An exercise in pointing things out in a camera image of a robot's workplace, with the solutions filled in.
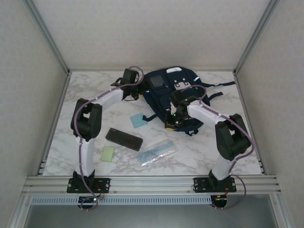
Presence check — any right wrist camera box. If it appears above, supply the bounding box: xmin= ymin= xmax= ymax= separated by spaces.
xmin=171 ymin=90 xmax=185 ymax=107

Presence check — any green sticky note pad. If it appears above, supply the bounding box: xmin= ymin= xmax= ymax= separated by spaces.
xmin=101 ymin=146 xmax=115 ymax=162

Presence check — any aluminium frame post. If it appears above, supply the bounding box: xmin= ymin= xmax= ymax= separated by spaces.
xmin=234 ymin=0 xmax=281 ymax=74
xmin=23 ymin=0 xmax=71 ymax=74

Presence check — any left aluminium side rail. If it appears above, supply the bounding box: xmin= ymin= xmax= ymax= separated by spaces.
xmin=37 ymin=71 xmax=72 ymax=176

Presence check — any right aluminium frame post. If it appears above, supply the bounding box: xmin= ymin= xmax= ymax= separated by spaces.
xmin=234 ymin=0 xmax=281 ymax=74

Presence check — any aluminium back frame bar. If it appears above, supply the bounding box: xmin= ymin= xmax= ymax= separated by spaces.
xmin=67 ymin=68 xmax=237 ymax=72

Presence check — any aluminium mounting rail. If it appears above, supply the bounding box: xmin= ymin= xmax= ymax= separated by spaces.
xmin=22 ymin=175 xmax=282 ymax=197

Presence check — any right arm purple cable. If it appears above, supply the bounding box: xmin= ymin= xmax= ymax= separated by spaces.
xmin=177 ymin=85 xmax=255 ymax=211

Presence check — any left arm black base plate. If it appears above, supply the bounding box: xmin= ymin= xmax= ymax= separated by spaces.
xmin=66 ymin=177 xmax=112 ymax=193

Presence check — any blue sticky note pad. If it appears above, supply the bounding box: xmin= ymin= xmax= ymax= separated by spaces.
xmin=130 ymin=113 xmax=149 ymax=129

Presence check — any right aluminium side rail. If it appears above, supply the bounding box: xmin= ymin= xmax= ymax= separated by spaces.
xmin=234 ymin=72 xmax=266 ymax=175

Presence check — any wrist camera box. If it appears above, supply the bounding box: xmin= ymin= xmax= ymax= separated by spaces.
xmin=171 ymin=90 xmax=185 ymax=107
xmin=122 ymin=67 xmax=140 ymax=84

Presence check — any clear bag of pens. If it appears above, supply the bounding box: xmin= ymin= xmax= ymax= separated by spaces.
xmin=137 ymin=140 xmax=178 ymax=167

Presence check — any black pencil case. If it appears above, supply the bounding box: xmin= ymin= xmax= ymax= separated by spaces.
xmin=105 ymin=127 xmax=143 ymax=151

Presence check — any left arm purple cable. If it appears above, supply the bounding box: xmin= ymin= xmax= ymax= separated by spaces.
xmin=73 ymin=66 xmax=146 ymax=212

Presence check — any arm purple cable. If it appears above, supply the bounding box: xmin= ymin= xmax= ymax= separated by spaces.
xmin=73 ymin=66 xmax=146 ymax=212
xmin=177 ymin=85 xmax=255 ymax=211

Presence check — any left aluminium frame post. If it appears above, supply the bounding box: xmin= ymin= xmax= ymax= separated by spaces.
xmin=23 ymin=0 xmax=71 ymax=74

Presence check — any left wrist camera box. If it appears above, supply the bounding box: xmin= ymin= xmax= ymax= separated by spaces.
xmin=122 ymin=67 xmax=140 ymax=84

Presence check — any aluminium side rail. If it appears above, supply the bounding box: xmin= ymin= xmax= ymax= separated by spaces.
xmin=234 ymin=72 xmax=266 ymax=175
xmin=37 ymin=71 xmax=72 ymax=176

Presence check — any slotted grey cable duct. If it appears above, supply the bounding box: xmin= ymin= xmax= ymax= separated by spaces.
xmin=30 ymin=196 xmax=212 ymax=205

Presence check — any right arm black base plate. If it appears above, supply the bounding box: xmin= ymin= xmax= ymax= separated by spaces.
xmin=193 ymin=177 xmax=238 ymax=193

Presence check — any navy blue backpack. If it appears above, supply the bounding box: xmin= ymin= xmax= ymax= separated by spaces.
xmin=139 ymin=66 xmax=236 ymax=136

